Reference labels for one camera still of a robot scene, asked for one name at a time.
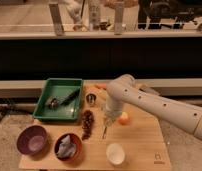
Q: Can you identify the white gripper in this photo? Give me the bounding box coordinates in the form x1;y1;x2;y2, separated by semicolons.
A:
102;104;120;127

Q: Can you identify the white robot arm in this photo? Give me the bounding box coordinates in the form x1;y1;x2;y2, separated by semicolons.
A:
103;74;202;141

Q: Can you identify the orange fruit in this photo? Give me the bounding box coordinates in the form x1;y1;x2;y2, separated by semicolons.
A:
118;112;129;125

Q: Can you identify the small metal cup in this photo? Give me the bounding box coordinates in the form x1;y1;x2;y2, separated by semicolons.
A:
86;93;96;106

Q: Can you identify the bunch of dark grapes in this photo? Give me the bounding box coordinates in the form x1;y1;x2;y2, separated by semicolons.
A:
81;110;94;140

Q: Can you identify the orange carrot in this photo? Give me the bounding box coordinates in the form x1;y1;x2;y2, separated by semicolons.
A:
95;84;107;90

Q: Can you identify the wooden board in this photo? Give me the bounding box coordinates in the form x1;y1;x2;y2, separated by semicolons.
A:
19;83;171;171

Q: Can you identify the white cup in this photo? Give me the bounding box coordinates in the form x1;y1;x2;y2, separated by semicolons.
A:
106;143;125;165

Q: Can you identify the red bowl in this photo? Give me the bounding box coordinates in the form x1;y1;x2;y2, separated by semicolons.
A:
54;133;82;162

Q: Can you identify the green plastic tray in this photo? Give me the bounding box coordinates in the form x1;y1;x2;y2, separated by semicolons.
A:
33;78;83;122

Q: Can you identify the grey crumpled cloth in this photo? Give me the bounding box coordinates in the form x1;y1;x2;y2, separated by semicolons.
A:
57;135;76;158

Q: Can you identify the black brush in tray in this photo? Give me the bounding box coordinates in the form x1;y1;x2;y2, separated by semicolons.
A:
45;89;80;110

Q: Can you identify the purple bowl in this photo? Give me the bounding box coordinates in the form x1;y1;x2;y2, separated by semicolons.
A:
16;125;48;155

